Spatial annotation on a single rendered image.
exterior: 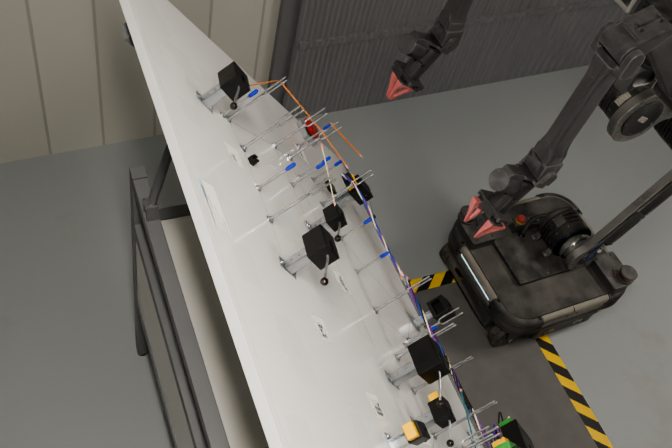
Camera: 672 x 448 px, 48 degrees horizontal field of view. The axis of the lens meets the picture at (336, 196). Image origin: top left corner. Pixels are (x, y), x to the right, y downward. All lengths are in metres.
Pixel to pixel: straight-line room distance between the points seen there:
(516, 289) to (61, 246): 1.75
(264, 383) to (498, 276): 2.09
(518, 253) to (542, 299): 0.20
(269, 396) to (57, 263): 2.15
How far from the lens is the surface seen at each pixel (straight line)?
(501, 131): 3.90
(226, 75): 1.42
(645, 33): 1.71
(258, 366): 1.01
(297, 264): 1.29
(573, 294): 3.10
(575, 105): 1.79
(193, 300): 2.04
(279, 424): 0.99
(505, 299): 2.96
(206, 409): 1.69
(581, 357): 3.27
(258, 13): 3.16
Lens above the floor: 2.56
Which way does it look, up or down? 50 degrees down
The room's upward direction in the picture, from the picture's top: 16 degrees clockwise
